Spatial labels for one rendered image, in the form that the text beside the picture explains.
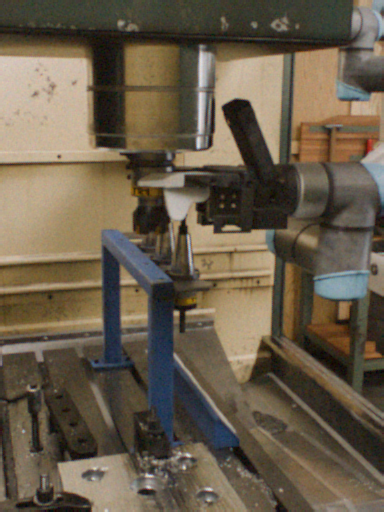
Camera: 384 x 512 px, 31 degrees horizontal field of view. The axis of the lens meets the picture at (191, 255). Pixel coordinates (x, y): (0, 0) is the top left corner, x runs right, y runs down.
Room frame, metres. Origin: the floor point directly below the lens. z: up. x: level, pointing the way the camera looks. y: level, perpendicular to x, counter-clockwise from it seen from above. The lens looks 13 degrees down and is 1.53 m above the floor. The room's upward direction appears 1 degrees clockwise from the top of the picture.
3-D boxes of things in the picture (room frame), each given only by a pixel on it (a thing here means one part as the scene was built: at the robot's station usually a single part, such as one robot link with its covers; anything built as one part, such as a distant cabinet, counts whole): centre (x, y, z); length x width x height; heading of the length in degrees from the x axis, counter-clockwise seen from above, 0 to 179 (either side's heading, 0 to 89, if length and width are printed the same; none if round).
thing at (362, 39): (1.52, -0.34, 1.67); 0.11 x 0.08 x 0.09; 138
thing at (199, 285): (1.12, 0.00, 1.21); 0.07 x 0.05 x 0.01; 108
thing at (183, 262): (1.17, 0.02, 1.26); 0.04 x 0.04 x 0.07
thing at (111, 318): (1.52, 0.18, 1.05); 0.10 x 0.05 x 0.30; 108
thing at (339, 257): (0.96, -0.21, 1.30); 0.11 x 0.08 x 0.11; 22
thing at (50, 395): (1.12, 0.21, 0.93); 0.26 x 0.05 x 0.06; 23
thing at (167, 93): (0.86, 0.05, 1.52); 0.16 x 0.16 x 0.12
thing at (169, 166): (0.86, 0.05, 1.45); 0.06 x 0.06 x 0.03
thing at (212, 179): (0.85, -0.02, 1.43); 0.09 x 0.05 x 0.02; 121
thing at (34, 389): (1.12, 0.28, 0.96); 0.03 x 0.03 x 0.13
